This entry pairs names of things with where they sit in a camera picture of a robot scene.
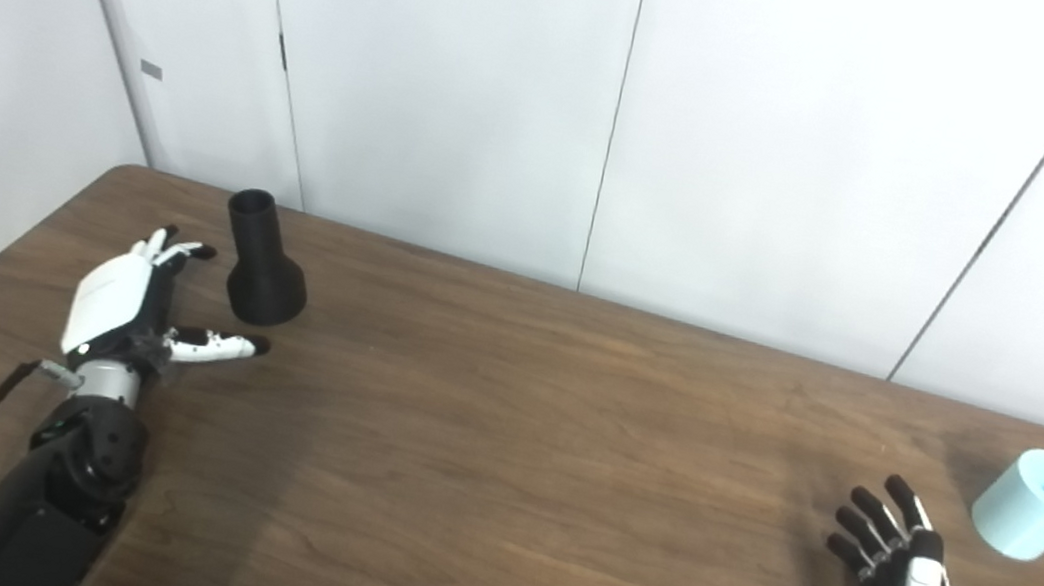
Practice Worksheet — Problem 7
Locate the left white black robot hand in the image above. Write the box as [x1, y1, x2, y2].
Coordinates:
[57, 213, 286, 393]

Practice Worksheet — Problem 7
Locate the light blue cylinder cup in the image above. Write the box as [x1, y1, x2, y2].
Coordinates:
[966, 441, 1044, 564]

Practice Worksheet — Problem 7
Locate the black flared nozzle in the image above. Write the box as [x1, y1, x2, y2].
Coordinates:
[213, 186, 322, 333]

